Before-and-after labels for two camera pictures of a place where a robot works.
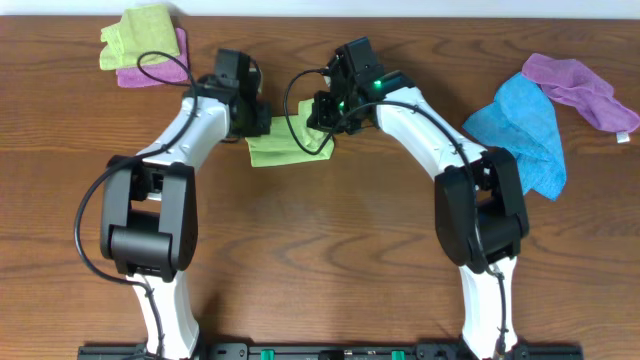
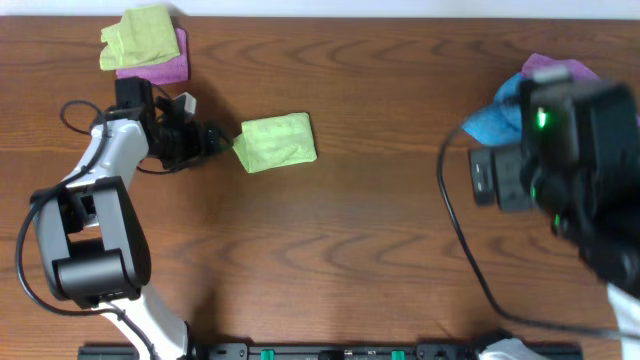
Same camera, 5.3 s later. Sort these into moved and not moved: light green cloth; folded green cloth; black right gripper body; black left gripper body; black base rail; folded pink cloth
Moved: black left gripper body; black right gripper body; light green cloth
Not moved: black base rail; folded pink cloth; folded green cloth
